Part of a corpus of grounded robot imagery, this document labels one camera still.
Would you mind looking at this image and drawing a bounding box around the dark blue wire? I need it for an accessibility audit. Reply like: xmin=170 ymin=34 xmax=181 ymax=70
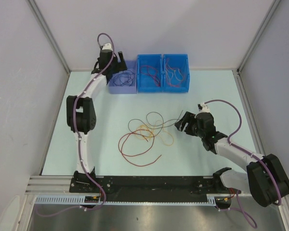
xmin=112 ymin=69 xmax=135 ymax=87

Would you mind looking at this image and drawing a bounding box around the lavender plastic bin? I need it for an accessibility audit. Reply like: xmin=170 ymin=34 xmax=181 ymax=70
xmin=108 ymin=60 xmax=137 ymax=94

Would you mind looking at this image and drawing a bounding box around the right aluminium frame post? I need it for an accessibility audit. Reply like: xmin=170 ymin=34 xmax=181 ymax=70
xmin=236 ymin=0 xmax=282 ymax=74

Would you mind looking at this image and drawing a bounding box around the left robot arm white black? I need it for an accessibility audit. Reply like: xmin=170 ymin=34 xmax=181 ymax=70
xmin=66 ymin=49 xmax=127 ymax=193

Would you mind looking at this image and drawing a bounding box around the left aluminium frame post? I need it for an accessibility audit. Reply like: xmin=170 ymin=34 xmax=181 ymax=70
xmin=26 ymin=0 xmax=71 ymax=74

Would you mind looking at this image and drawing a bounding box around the blue bin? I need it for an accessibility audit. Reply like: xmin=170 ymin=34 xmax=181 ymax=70
xmin=163 ymin=54 xmax=190 ymax=93
xmin=137 ymin=54 xmax=164 ymax=93

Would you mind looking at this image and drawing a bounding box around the blue bin right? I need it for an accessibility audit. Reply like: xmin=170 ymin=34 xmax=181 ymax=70
xmin=163 ymin=54 xmax=190 ymax=93

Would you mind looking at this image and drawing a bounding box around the blue bin middle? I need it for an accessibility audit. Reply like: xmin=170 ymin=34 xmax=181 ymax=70
xmin=137 ymin=54 xmax=164 ymax=93

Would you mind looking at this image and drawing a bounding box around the dark red long wire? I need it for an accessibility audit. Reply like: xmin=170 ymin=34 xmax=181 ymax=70
xmin=118 ymin=129 xmax=162 ymax=167

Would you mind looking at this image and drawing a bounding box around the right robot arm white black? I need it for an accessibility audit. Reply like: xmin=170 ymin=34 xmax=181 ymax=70
xmin=175 ymin=112 xmax=289 ymax=207

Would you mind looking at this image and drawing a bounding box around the front aluminium rail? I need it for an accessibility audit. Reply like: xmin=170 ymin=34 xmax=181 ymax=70
xmin=25 ymin=175 xmax=74 ymax=194

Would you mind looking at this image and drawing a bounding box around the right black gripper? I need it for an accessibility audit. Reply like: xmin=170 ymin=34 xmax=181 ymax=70
xmin=174 ymin=111 xmax=205 ymax=138

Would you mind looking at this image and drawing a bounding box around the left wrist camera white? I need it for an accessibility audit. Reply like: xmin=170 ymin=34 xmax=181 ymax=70
xmin=101 ymin=43 xmax=113 ymax=52

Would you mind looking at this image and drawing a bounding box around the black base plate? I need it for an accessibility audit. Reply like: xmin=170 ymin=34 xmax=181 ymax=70
xmin=69 ymin=175 xmax=234 ymax=203

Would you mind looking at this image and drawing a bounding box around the right aluminium table rail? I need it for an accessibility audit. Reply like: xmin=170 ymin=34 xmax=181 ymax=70
xmin=232 ymin=70 xmax=267 ymax=155

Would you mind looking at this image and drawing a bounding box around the yellow wire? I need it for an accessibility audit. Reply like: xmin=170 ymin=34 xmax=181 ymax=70
xmin=165 ymin=62 xmax=185 ymax=82

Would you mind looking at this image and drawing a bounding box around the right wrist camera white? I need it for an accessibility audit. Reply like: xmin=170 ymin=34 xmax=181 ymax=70
xmin=197 ymin=103 xmax=210 ymax=114

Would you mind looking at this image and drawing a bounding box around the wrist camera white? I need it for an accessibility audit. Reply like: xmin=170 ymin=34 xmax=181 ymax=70
xmin=101 ymin=43 xmax=113 ymax=52
xmin=197 ymin=103 xmax=210 ymax=114

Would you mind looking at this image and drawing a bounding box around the orange wire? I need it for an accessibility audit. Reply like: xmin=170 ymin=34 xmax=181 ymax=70
xmin=134 ymin=124 xmax=174 ymax=147

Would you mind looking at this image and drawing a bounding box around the aluminium frame post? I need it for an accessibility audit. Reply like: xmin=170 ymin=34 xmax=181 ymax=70
xmin=236 ymin=0 xmax=282 ymax=74
xmin=26 ymin=0 xmax=71 ymax=74

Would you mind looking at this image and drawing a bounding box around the white slotted cable duct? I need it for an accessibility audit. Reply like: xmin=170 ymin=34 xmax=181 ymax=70
xmin=35 ymin=195 xmax=216 ymax=206

